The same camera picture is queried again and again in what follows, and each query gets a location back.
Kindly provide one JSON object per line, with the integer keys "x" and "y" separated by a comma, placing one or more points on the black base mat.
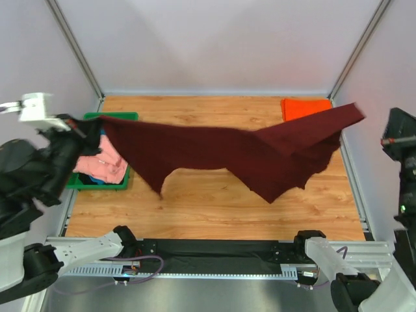
{"x": 258, "y": 264}

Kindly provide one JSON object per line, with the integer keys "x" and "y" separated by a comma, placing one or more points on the folded orange t shirt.
{"x": 293, "y": 109}

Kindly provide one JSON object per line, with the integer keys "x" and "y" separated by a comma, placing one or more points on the aluminium rail frame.
{"x": 359, "y": 254}

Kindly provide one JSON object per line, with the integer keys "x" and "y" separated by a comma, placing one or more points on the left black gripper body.
{"x": 81, "y": 130}

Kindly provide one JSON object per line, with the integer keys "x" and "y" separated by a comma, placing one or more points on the blue t shirt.
{"x": 97, "y": 180}

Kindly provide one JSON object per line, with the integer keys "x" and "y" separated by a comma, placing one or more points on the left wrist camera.
{"x": 32, "y": 110}

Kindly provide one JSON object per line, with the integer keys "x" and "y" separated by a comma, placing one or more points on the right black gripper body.
{"x": 393, "y": 134}

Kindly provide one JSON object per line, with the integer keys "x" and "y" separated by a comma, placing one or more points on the green plastic bin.
{"x": 79, "y": 181}

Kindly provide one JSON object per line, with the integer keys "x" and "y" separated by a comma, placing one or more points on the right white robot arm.
{"x": 352, "y": 290}

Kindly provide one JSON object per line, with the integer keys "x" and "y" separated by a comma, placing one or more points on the pink t shirt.
{"x": 117, "y": 168}

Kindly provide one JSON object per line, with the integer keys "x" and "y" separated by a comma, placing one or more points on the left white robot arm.
{"x": 29, "y": 174}

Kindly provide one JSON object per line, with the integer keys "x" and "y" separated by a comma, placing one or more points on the maroon t shirt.
{"x": 269, "y": 161}

